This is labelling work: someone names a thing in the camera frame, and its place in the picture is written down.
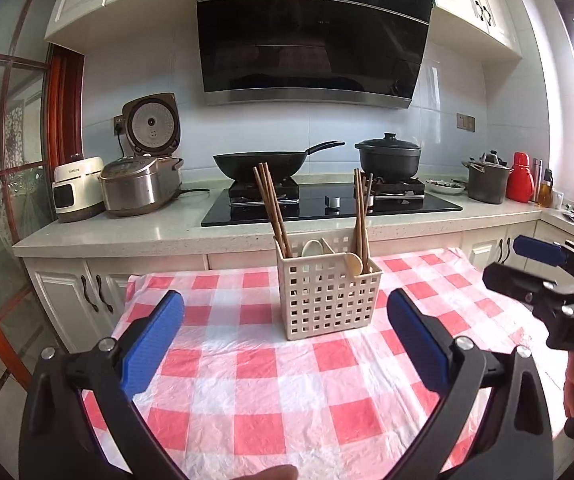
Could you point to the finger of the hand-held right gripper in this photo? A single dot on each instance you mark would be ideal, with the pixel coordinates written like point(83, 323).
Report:
point(509, 282)
point(539, 250)

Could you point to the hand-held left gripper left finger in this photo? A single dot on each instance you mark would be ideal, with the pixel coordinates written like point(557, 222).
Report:
point(152, 345)

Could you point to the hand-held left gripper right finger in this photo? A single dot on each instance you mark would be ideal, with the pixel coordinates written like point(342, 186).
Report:
point(417, 340)

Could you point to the cream plastic utensil basket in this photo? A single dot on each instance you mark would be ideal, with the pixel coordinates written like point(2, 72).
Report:
point(327, 305)

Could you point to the cream soup spoon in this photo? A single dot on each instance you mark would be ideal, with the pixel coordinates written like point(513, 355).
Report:
point(312, 248)
point(353, 263)

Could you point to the person's left hand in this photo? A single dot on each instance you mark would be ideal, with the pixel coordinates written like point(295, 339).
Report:
point(267, 474)

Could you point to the small glass cup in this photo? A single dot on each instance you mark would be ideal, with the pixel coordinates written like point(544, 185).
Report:
point(558, 200)

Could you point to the cooking oil bottle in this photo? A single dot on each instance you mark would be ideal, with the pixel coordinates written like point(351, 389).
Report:
point(546, 195)

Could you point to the steel thermos bottle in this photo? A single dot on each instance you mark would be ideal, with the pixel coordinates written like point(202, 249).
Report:
point(537, 180)

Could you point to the red thermos jug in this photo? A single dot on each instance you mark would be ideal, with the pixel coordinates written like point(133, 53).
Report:
point(519, 182)

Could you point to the grey lidded stock pot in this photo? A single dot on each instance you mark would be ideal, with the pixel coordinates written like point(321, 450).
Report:
point(487, 185)

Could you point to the white base kitchen cabinets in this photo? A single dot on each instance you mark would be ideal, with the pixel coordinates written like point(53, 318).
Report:
point(62, 290)

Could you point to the pink checked plastic tablecloth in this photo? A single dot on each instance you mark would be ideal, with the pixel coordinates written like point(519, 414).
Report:
point(247, 400)

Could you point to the plate with food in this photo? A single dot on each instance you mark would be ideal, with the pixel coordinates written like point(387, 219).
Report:
point(444, 187)

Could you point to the white stone kitchen counter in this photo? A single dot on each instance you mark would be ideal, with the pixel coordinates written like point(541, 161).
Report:
point(117, 235)

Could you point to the black glass gas cooktop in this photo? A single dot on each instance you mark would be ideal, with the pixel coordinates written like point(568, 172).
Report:
point(312, 212)

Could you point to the black lidded casserole pot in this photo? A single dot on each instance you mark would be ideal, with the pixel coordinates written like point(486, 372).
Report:
point(392, 160)

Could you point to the cream countertop cooker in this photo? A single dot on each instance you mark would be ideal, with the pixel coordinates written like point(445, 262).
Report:
point(79, 190)

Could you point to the black wok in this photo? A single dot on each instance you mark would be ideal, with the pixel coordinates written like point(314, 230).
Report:
point(237, 164)

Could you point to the red wooden glass door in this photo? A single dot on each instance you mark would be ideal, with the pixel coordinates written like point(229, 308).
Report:
point(64, 110)

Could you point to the black glass range hood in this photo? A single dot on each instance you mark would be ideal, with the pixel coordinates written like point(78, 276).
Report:
point(312, 35)

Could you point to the brown wall switch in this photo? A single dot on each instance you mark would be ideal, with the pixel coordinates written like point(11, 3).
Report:
point(466, 122)

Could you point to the wall socket with plug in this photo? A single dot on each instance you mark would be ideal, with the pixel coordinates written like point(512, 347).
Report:
point(119, 125)

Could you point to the white wall cabinet beside window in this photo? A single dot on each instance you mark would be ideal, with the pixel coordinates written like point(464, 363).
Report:
point(477, 5)

